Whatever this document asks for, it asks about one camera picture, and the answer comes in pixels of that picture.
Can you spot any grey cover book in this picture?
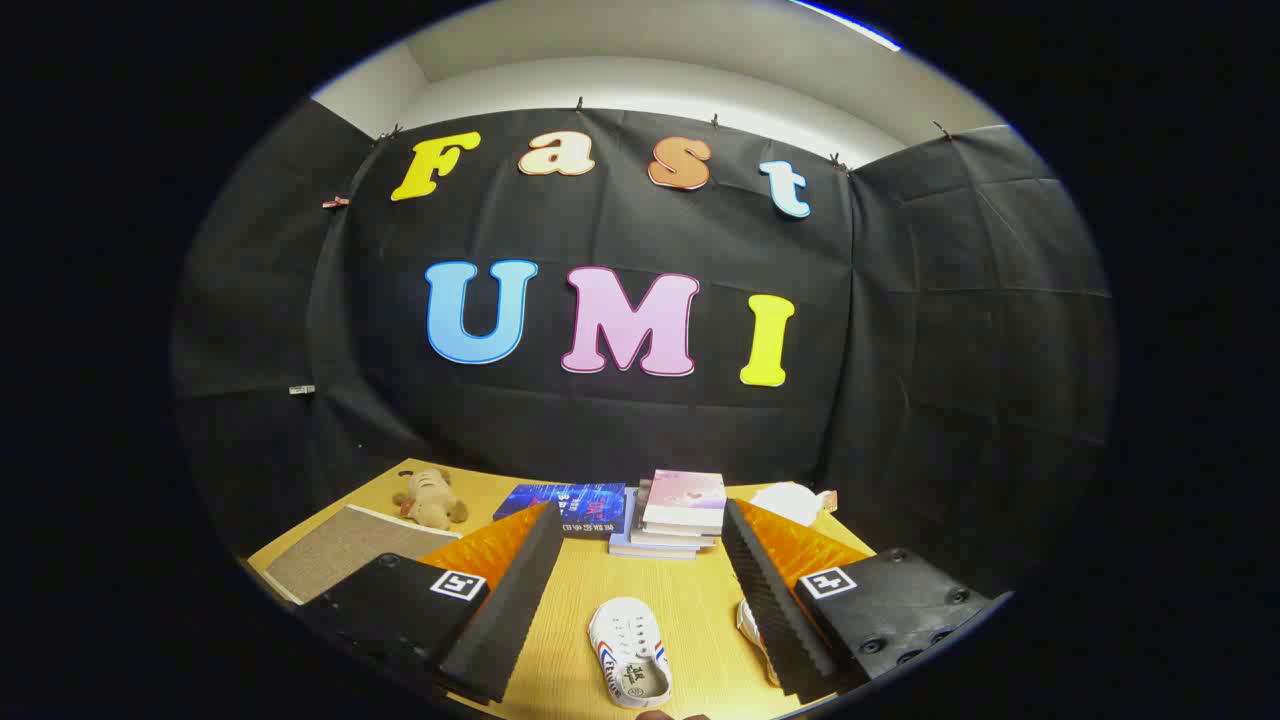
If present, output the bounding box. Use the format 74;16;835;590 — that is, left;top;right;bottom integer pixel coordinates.
630;515;719;549

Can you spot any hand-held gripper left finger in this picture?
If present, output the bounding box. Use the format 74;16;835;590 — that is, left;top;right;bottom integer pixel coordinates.
298;500;566;706

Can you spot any dark blue book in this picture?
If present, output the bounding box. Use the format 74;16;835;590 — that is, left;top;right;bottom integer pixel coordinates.
493;483;629;541

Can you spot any beige fabric storage box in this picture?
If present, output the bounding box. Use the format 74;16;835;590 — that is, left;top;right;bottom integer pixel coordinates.
262;503;463;608

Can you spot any brown plush dog toy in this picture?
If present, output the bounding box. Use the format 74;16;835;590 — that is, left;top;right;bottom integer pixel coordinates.
392;468;469;531

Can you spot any light blue book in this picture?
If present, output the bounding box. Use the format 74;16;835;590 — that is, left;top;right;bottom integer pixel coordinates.
608;490;701;561

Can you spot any white plush toy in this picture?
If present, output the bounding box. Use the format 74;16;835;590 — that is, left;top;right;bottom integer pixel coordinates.
750;482;839;528

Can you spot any white striped canvas shoe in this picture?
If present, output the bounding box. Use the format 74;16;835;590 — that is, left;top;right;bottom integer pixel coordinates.
737;598;783;689
588;597;673;711

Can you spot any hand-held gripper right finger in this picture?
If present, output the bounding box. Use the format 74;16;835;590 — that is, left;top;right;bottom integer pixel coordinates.
720;498;1006;706

